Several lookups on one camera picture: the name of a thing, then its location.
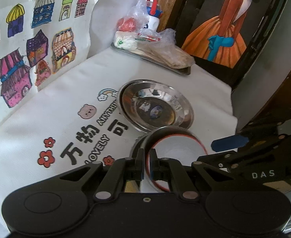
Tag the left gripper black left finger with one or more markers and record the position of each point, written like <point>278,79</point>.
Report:
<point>121,171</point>

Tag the metal tray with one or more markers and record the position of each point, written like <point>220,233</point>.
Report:
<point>140,54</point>

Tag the houses drawing paper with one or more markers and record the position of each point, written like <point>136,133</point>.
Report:
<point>39,41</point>

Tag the deep stainless steel bowl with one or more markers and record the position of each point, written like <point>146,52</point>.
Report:
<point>141,141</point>

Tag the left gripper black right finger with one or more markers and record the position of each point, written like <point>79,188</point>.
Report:
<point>172,171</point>

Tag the painting of woman orange dress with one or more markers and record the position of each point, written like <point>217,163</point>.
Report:
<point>218,39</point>

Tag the white printed tablecloth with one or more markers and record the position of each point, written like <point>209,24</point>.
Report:
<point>75,119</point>

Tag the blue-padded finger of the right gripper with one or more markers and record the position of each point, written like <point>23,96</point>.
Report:
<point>229,143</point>

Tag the white bottle red blue cap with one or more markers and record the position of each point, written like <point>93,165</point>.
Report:
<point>154,12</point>

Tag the large stainless steel plate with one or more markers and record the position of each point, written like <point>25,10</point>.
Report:
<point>148,105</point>

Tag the small white red-rimmed bowl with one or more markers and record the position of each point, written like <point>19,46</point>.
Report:
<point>185,148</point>

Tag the clear plastic bag with food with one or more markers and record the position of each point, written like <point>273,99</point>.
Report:
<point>131,34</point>

